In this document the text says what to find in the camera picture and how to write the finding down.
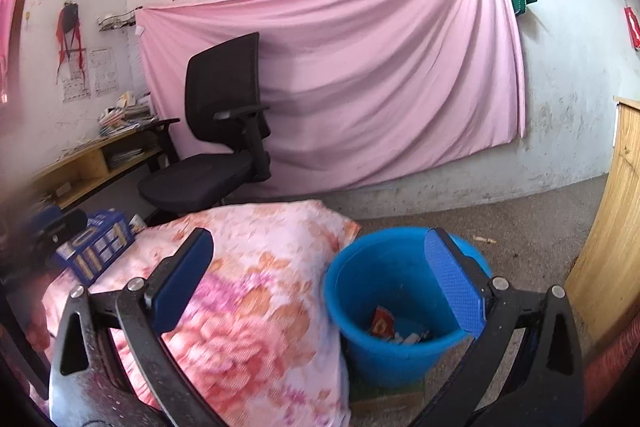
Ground red patterned fabric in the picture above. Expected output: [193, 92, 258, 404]
[585, 322, 640, 383]

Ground papers in shelf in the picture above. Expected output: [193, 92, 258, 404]
[107, 148, 146, 170]

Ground white wall calendar sheet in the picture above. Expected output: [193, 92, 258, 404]
[62, 76, 92, 102]
[89, 48, 119, 96]

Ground pink hanging sheet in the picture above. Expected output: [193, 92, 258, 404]
[136, 0, 527, 198]

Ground red and yellow paper packet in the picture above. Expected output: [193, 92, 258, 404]
[370, 306, 397, 338]

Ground blue plastic bucket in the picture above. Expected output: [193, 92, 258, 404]
[322, 227, 493, 389]

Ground wire wall rack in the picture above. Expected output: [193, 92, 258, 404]
[97, 9, 138, 32]

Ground black office chair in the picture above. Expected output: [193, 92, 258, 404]
[137, 32, 273, 225]

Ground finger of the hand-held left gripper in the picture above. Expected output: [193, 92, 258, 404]
[20, 206, 56, 233]
[37, 209, 88, 248]

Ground red wall sign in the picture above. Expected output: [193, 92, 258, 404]
[624, 6, 640, 48]

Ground wooden cabinet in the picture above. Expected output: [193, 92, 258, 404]
[565, 96, 640, 343]

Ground red and black hanging cloth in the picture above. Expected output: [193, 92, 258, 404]
[54, 0, 87, 82]

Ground floral blanket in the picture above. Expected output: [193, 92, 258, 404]
[25, 199, 362, 427]

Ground stack of books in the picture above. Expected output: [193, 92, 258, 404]
[97, 91, 157, 138]

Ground blue cardboard box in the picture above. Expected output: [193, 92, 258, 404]
[55, 208, 137, 286]

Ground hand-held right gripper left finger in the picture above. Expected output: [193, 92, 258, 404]
[49, 227, 226, 427]

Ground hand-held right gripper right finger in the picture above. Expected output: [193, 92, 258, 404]
[415, 227, 586, 427]

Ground wooden desk shelf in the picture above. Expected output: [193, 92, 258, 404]
[30, 119, 171, 210]

